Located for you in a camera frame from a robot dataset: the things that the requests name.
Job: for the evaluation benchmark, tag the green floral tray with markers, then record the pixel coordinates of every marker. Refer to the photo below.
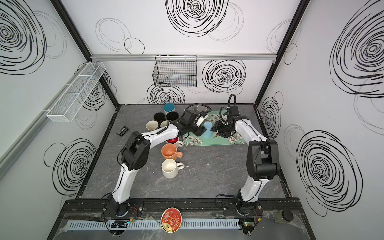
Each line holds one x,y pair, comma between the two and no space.
194,141

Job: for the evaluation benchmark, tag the black and white mug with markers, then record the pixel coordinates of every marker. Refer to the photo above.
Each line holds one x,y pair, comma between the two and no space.
172,116

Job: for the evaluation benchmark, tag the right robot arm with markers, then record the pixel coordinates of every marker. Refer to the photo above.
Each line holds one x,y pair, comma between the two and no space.
262,161

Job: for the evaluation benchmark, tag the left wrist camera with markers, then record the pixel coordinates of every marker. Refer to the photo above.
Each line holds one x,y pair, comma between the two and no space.
201,119

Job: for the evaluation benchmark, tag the black lid jar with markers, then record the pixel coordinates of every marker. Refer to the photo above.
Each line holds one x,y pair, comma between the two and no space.
283,217

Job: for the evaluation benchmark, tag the white slotted cable duct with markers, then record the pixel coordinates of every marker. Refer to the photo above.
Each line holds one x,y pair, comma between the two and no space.
192,224

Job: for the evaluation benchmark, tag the black mug white interior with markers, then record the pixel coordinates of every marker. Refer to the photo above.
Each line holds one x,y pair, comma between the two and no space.
159,117

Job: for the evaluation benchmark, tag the light blue mug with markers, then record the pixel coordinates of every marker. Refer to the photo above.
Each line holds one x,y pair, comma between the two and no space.
208,133

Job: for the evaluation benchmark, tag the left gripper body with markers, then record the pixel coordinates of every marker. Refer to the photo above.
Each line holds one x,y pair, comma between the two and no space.
196,127

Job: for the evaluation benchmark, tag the silver grey mug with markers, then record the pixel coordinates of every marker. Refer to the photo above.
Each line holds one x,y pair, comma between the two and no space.
152,125

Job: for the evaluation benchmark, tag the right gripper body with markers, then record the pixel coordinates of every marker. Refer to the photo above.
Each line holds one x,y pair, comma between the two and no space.
220,129

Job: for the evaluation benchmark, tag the orange peach mug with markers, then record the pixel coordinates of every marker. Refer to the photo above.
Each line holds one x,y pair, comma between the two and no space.
170,151

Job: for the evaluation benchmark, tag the white wire shelf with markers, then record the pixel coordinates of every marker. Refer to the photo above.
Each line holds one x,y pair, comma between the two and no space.
84,91

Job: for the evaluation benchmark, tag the teal and white mug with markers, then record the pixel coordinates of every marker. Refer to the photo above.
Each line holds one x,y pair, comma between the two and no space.
169,107

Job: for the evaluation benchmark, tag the small black device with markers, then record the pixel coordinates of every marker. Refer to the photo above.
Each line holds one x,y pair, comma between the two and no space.
123,131

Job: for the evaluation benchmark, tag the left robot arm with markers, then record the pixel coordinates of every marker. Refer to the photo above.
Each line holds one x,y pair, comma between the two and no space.
135,153

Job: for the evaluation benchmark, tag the black wire basket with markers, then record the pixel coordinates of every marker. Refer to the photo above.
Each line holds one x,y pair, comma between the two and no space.
176,70

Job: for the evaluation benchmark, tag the white speckled mug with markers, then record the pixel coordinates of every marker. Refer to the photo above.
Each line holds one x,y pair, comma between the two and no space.
170,168

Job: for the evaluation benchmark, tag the pink mug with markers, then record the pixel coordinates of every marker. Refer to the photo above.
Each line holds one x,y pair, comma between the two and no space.
164,124

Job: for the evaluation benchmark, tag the cream white mug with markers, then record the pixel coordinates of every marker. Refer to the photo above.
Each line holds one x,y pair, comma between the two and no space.
176,141

